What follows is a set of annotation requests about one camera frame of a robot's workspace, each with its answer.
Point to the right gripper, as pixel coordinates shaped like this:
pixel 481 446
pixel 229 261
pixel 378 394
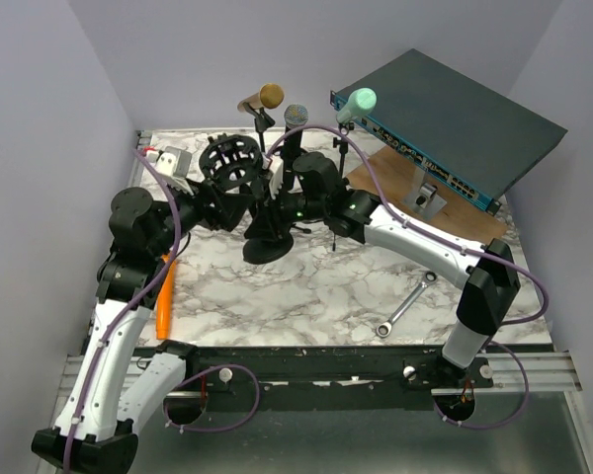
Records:
pixel 267 223

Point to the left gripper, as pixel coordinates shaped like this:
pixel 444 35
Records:
pixel 222 210

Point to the black round-base shock-mount stand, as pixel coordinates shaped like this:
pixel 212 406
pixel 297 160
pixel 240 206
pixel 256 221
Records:
pixel 235 184

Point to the orange microphone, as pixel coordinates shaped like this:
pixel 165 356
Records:
pixel 165 302

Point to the black silver-grille microphone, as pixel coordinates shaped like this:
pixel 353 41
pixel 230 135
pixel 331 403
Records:
pixel 295 116

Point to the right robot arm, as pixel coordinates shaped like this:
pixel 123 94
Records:
pixel 485 274

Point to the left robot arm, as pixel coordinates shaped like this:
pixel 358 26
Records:
pixel 97 430

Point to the black round-base clip stand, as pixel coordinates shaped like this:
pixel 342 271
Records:
pixel 262 122

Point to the black tall tripod stand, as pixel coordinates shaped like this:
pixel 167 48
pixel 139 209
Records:
pixel 342 163

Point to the gold microphone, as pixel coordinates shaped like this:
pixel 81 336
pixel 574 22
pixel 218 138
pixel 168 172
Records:
pixel 270 96

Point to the mint green microphone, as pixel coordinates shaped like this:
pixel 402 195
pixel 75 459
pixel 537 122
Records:
pixel 360 103

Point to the wooden board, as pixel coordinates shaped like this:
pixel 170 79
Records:
pixel 459 217

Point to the silver ratchet wrench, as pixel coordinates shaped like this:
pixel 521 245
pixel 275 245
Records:
pixel 384 329

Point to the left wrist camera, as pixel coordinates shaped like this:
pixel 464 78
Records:
pixel 170 163

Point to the metal switch bracket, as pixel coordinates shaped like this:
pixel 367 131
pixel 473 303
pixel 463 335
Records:
pixel 424 198

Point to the black front mounting rail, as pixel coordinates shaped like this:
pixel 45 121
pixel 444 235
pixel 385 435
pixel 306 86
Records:
pixel 230 380

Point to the teal network switch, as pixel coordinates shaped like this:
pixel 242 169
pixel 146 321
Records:
pixel 470 138

